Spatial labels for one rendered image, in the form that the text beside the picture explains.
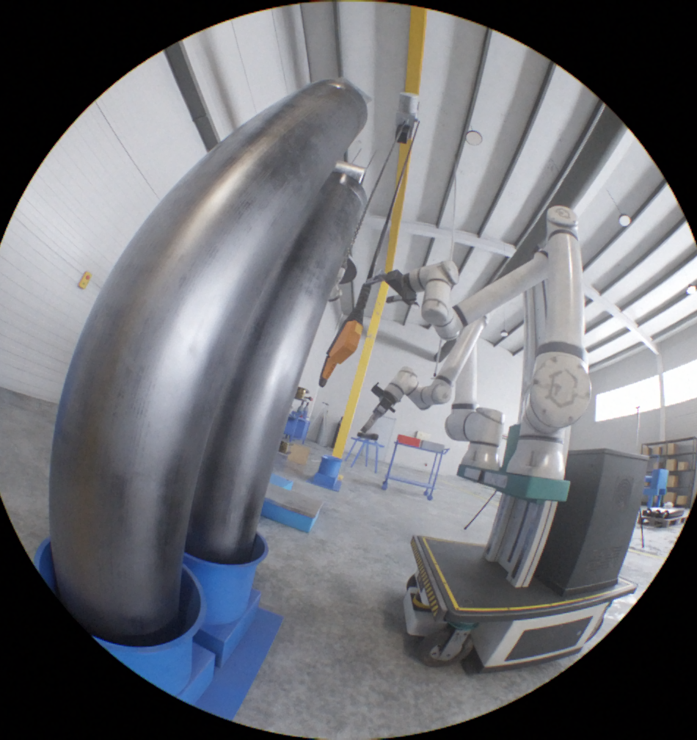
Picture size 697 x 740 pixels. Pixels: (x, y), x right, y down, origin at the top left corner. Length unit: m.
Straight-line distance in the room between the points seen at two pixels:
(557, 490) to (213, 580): 0.86
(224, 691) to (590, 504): 1.15
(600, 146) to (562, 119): 2.06
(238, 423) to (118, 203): 2.75
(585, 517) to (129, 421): 1.12
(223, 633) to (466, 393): 1.36
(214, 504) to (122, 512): 0.31
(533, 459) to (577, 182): 5.39
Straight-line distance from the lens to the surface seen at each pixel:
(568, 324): 0.73
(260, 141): 0.43
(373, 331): 4.82
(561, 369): 0.64
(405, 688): 0.96
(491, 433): 1.21
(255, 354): 0.55
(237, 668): 0.85
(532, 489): 0.75
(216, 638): 0.74
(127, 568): 0.35
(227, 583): 0.66
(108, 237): 2.97
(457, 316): 0.93
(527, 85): 6.98
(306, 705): 0.84
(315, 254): 0.66
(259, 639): 0.95
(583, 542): 1.03
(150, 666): 0.49
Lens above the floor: 0.72
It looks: 14 degrees up
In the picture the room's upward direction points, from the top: 16 degrees clockwise
